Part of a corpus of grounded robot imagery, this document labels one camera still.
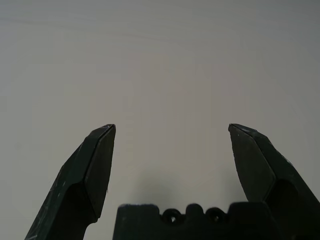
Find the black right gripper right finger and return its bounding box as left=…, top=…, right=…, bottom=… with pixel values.
left=227, top=122, right=320, bottom=240

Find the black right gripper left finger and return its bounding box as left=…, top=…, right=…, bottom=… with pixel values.
left=23, top=123, right=117, bottom=240

